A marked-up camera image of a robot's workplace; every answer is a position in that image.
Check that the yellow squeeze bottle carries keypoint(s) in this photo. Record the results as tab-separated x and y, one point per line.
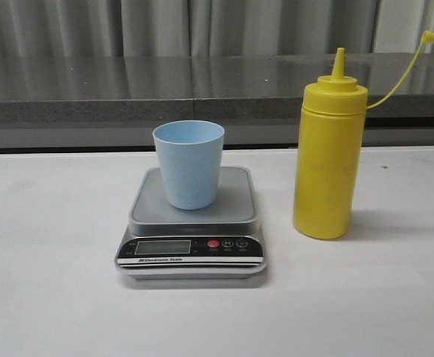
332	122

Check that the light blue plastic cup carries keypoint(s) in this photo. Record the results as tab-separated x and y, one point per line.
189	155

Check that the grey electronic kitchen scale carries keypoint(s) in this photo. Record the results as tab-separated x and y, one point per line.
220	245

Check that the grey stone counter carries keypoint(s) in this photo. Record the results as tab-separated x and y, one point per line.
112	103

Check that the grey curtain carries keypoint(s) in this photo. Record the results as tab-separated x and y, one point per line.
209	28

